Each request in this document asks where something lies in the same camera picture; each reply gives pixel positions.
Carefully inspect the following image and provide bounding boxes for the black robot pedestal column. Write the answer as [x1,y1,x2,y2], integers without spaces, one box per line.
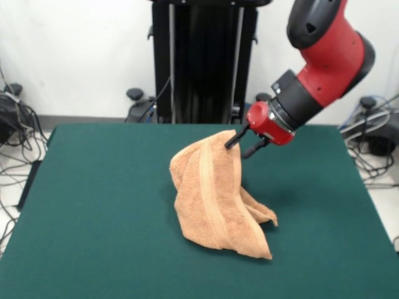
[146,0,259,125]

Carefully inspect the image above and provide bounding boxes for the dark green table cloth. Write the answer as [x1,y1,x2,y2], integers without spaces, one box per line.
[0,123,399,299]

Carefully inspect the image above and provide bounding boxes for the tangled black floor cables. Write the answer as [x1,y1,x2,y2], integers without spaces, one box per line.
[345,143,399,188]
[0,62,49,253]

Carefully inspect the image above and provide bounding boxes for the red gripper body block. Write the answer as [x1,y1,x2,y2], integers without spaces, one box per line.
[246,102,296,146]

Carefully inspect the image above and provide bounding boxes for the black floor base foot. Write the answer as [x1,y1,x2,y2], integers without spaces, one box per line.
[341,95,399,156]
[0,83,24,144]

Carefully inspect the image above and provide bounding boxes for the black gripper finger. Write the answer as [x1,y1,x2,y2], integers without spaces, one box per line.
[242,138,269,159]
[224,123,250,149]

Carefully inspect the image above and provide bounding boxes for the blue cable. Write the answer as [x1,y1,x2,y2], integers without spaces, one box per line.
[338,94,399,131]

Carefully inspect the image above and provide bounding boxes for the tan terry towel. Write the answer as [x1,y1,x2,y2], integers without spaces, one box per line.
[169,130,278,260]

